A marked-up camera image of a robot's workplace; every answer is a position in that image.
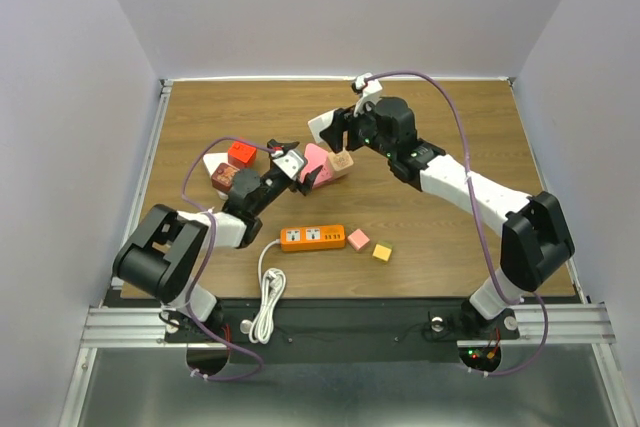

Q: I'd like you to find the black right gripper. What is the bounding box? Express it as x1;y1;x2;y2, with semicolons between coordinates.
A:
318;95;395;159

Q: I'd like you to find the white cube socket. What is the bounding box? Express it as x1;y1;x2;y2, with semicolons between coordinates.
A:
308;110;333;149

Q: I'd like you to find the pink triangular socket adapter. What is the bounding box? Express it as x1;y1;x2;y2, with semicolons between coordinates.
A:
300;143;334;188

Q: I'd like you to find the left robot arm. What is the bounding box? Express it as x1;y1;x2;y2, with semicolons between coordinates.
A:
113;140;321;341

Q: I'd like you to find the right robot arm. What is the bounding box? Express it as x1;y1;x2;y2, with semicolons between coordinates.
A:
308;97;575;337

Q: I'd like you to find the beige dragon cube socket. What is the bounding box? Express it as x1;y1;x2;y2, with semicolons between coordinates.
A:
327;150;354;180

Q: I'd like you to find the bright red cube socket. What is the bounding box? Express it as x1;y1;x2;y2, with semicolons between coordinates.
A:
227;141;258;169

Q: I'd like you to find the orange power strip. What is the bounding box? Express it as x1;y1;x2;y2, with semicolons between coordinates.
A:
279;224;346;252

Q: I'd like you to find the dark red cube socket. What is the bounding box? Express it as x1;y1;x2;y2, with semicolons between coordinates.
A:
210;162;239;194

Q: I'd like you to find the white power strip base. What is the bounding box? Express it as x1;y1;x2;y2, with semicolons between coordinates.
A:
203;153;229;200

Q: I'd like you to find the pink cube socket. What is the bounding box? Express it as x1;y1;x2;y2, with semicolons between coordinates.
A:
347;229;370;252

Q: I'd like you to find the yellow green cube socket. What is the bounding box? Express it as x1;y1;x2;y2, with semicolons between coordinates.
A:
371;242;393;263

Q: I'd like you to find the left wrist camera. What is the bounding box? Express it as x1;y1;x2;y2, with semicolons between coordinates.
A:
270;147;308;181

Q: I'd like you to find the white power cord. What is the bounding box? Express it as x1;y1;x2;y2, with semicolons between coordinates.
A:
240;239;288;345

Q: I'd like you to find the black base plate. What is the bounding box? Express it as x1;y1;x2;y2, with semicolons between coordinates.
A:
99;296;521;366

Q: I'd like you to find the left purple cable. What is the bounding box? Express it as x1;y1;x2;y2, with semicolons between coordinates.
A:
169;135;281;382

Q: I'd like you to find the purple cable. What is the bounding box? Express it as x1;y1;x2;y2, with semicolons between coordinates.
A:
169;135;281;382
359;70;551;379

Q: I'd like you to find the aluminium rail frame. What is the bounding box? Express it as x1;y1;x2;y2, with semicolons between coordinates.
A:
58;77;176;427

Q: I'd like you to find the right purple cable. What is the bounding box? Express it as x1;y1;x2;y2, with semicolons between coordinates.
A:
359;70;551;379

